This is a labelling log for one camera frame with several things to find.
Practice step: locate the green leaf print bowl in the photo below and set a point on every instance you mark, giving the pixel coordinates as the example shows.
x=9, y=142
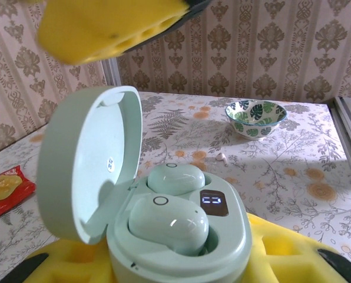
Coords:
x=252, y=129

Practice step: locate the small pale green cup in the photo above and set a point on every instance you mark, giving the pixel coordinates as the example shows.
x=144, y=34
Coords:
x=75, y=165

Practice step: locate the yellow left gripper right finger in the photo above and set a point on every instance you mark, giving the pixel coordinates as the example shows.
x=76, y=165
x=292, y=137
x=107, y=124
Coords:
x=296, y=262

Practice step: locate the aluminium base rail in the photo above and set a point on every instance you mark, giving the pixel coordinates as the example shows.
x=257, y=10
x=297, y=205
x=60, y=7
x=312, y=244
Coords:
x=350, y=123

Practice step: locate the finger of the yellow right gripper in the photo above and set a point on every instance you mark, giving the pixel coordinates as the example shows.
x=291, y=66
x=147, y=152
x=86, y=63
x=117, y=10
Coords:
x=99, y=29

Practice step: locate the aluminium frame post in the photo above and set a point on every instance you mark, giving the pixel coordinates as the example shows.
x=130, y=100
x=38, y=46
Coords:
x=112, y=72

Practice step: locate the red snack packet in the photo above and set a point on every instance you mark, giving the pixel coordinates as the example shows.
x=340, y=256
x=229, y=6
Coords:
x=19, y=188

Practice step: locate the mint green earbud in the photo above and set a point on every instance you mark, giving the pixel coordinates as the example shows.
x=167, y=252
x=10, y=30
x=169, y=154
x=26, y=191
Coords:
x=169, y=227
x=178, y=179

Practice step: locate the floral print tablecloth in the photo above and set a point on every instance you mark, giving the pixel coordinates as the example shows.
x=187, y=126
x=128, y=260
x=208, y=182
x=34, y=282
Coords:
x=281, y=182

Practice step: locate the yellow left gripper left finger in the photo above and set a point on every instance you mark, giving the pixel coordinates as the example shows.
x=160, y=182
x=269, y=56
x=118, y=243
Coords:
x=75, y=265

